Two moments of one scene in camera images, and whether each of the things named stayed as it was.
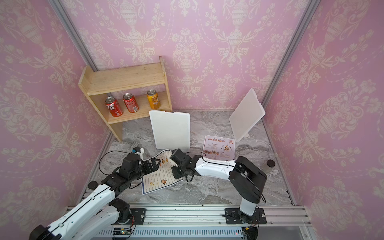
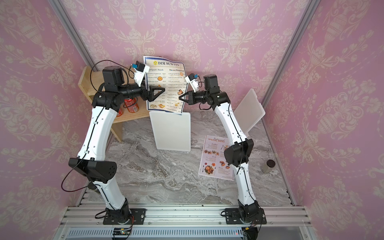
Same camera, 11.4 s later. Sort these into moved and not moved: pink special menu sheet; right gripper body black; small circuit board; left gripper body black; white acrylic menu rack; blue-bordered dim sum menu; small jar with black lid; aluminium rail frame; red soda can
Moved: blue-bordered dim sum menu; left gripper body black; right gripper body black
Not moved: small circuit board; pink special menu sheet; aluminium rail frame; white acrylic menu rack; small jar with black lid; red soda can
